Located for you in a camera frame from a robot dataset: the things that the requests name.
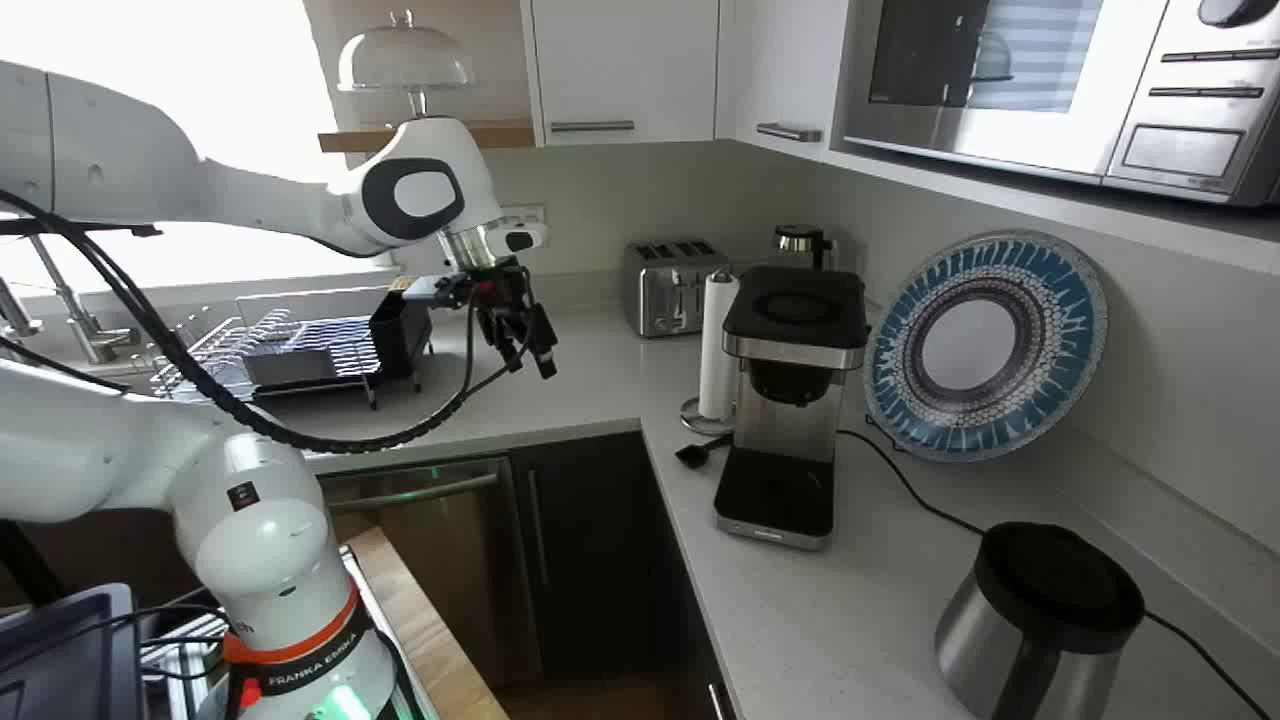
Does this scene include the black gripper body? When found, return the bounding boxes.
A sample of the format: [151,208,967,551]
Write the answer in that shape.
[435,250,547,338]

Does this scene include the black steel coffee machine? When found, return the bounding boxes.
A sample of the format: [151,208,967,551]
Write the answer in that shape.
[707,264,872,557]

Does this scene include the black utensil holder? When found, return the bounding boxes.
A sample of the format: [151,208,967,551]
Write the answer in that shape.
[367,288,435,393]

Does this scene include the steel four-slot toaster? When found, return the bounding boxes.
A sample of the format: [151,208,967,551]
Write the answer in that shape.
[619,237,735,345]

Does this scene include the metal paper towel holder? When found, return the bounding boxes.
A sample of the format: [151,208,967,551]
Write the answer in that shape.
[677,393,741,437]

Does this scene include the white paper towel roll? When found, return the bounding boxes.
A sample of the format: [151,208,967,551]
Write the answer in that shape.
[690,266,742,425]

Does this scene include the black power plug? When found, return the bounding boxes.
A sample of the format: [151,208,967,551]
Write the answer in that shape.
[673,427,735,470]

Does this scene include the steel dishwasher front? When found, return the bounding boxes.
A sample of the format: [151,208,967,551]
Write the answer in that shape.
[317,455,528,690]

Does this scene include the dark lower cabinet door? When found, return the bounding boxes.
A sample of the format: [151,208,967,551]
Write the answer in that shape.
[507,432,659,684]

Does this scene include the glass dome cake stand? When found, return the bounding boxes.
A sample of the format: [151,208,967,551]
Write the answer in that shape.
[331,7,479,125]

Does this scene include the wide white cabinet door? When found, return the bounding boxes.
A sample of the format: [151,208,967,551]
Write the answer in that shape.
[521,0,722,152]

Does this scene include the small black steel appliance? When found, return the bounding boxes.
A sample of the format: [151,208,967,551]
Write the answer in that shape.
[771,219,840,270]

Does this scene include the wooden board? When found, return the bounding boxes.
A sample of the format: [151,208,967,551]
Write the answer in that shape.
[338,523,513,720]

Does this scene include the narrow white cabinet door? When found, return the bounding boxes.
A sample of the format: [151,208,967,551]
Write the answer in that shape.
[714,0,850,147]

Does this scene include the black clamp stand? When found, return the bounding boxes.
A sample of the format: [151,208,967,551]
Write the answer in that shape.
[0,217,169,244]

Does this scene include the metal kitchen faucet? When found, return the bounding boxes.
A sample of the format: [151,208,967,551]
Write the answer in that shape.
[0,237,135,373]

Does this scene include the blue white decorative plate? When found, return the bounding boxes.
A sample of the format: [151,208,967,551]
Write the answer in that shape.
[858,226,1113,469]

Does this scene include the dark blue plastic box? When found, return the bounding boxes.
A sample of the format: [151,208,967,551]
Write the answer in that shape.
[0,580,151,720]

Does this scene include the steel thermal carafe black lid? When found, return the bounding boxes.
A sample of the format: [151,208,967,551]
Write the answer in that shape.
[933,520,1146,720]

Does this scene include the steel microwave oven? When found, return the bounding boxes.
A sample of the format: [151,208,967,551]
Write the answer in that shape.
[837,0,1280,211]

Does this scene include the wooden wall shelf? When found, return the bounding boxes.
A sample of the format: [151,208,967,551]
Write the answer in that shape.
[317,121,540,157]

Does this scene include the wire dish rack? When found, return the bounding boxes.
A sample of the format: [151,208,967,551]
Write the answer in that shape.
[149,303,391,407]

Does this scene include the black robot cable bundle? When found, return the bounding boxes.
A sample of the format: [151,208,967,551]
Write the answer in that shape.
[0,187,517,455]

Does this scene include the black appliance power cord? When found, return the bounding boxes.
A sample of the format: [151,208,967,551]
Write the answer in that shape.
[837,425,1270,720]

